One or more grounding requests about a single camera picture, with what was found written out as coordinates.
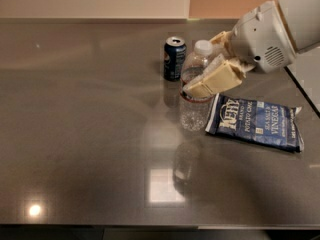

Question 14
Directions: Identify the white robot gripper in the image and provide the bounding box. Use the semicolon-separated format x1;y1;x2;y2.
183;1;296;99

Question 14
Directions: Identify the clear plastic water bottle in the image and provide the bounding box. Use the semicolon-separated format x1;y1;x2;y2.
180;40;213;132

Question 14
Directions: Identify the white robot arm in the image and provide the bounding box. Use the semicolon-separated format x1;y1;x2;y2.
182;0;320;99

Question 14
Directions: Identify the blue pepsi can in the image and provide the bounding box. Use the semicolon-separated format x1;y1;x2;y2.
163;36;187;81

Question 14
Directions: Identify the blue kettle chips bag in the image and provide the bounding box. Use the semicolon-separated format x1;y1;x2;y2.
205;94;304;152

